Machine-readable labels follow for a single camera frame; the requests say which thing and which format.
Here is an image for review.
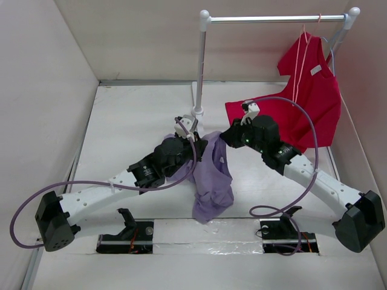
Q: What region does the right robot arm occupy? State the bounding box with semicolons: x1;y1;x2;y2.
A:
220;115;385;253

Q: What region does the red t shirt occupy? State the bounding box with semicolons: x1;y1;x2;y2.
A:
225;36;342;155

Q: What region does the pink wire hanger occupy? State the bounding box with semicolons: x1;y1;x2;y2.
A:
291;13;327;108

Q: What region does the white clothes rack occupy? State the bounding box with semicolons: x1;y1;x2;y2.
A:
192;7;360;117

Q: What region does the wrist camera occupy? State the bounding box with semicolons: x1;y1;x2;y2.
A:
241;100;260;122
174;115;198;139

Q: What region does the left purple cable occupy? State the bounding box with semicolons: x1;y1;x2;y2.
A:
10;119;201;249

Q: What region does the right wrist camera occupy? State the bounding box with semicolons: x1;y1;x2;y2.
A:
241;100;260;122

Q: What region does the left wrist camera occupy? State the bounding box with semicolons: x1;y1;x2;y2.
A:
174;115;198;139

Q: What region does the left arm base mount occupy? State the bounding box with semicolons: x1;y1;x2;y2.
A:
96;208;154;254

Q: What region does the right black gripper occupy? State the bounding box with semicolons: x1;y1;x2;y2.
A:
220;116;266;153

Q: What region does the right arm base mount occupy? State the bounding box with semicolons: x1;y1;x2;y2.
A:
255;206;319;256

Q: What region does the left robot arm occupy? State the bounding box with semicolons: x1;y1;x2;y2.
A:
35;133;208;252

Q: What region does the blue wire hanger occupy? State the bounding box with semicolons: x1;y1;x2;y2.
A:
321;37;336;76

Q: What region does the purple t shirt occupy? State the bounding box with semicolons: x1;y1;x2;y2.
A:
164;130;235;225

